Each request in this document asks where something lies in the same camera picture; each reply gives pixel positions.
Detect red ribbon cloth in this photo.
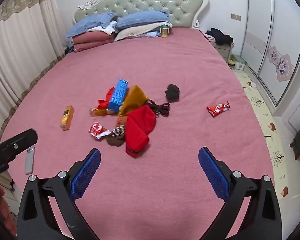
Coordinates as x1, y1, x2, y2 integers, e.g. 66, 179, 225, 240
97, 87, 115, 110

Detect brown patterned sock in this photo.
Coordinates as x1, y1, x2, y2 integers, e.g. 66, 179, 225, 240
105, 117, 128, 147

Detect red white wrapper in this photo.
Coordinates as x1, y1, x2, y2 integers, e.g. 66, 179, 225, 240
88, 122, 111, 140

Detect white lace cloth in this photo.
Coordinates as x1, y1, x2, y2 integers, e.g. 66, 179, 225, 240
97, 21, 118, 35

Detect orange gold snack wrapper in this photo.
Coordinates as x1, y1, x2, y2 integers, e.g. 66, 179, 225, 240
89, 107, 113, 117

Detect dark grey sock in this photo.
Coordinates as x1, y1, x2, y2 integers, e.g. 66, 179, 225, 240
165, 84, 180, 103

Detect gold box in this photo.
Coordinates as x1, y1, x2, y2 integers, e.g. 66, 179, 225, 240
59, 105, 75, 131

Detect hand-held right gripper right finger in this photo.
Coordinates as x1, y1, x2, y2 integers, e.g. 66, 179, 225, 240
198, 147, 283, 240

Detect green tufted headboard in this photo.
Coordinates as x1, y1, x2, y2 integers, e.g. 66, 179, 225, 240
72, 0, 209, 29

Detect mustard yellow cloth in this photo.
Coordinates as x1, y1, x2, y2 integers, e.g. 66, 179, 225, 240
117, 85, 149, 117

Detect blue cardboard box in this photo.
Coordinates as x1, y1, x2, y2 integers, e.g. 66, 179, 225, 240
107, 79, 129, 112

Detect white sliding door wardrobe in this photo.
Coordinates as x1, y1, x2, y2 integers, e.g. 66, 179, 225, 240
241, 0, 300, 135

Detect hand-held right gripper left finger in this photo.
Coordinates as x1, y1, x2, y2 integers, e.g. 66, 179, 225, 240
17, 148, 102, 240

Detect white green storage box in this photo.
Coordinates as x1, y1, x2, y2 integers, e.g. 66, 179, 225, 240
229, 54, 247, 70

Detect red knit hat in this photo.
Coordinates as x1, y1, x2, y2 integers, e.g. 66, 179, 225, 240
125, 105, 157, 158

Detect red snack packet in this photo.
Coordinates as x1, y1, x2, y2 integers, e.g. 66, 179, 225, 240
206, 100, 230, 118

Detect white phone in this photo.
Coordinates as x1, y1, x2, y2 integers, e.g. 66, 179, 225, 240
24, 146, 36, 175

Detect black clothes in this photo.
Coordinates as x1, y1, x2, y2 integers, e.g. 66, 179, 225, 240
205, 28, 234, 46

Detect cream pillow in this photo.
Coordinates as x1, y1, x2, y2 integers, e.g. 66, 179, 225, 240
114, 22, 173, 42

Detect dark brown straps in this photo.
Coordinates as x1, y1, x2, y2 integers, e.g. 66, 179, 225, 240
145, 99, 170, 118

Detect beige nightstand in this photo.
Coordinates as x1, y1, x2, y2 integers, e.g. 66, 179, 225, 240
211, 41, 234, 64

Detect beige curtain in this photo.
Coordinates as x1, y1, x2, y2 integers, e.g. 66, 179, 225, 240
0, 0, 67, 153

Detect pink folded quilt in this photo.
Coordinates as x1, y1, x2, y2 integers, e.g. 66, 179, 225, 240
72, 31, 115, 53

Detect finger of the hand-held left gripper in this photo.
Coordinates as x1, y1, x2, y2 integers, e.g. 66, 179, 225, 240
0, 129, 38, 161

